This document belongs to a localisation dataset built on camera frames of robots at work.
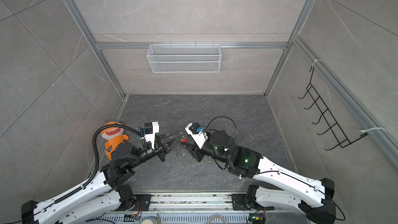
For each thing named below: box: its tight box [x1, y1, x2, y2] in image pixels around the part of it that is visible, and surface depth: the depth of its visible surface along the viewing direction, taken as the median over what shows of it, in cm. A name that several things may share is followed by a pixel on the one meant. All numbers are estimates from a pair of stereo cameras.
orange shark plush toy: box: [100, 121, 130, 160], surface depth 92 cm
